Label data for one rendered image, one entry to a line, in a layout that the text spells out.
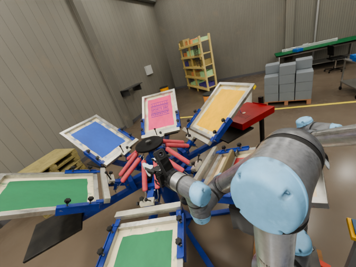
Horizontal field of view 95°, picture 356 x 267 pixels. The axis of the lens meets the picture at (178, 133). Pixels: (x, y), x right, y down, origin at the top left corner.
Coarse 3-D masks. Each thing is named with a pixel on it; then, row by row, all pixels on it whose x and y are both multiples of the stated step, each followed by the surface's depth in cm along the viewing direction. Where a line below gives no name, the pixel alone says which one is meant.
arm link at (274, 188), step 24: (264, 144) 33; (288, 144) 30; (312, 144) 30; (240, 168) 31; (264, 168) 26; (288, 168) 25; (312, 168) 27; (240, 192) 29; (264, 192) 25; (288, 192) 24; (312, 192) 26; (264, 216) 27; (288, 216) 24; (264, 240) 35; (288, 240) 32; (264, 264) 40; (288, 264) 37
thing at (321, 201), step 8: (240, 152) 153; (248, 152) 148; (216, 160) 160; (216, 168) 151; (208, 176) 143; (320, 176) 90; (320, 184) 86; (320, 192) 83; (312, 200) 81; (320, 200) 79; (328, 208) 78
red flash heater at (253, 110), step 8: (248, 104) 249; (256, 104) 241; (264, 104) 233; (240, 112) 232; (248, 112) 225; (256, 112) 219; (264, 112) 215; (272, 112) 223; (240, 120) 212; (248, 120) 206; (256, 120) 212; (240, 128) 208
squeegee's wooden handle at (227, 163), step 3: (231, 150) 147; (228, 153) 146; (231, 153) 145; (234, 153) 149; (228, 156) 141; (231, 156) 143; (234, 156) 148; (225, 159) 140; (228, 159) 138; (231, 159) 142; (225, 162) 136; (228, 162) 137; (231, 162) 141; (222, 165) 134; (225, 165) 133; (228, 165) 136; (222, 168) 130; (225, 168) 131; (222, 171) 128
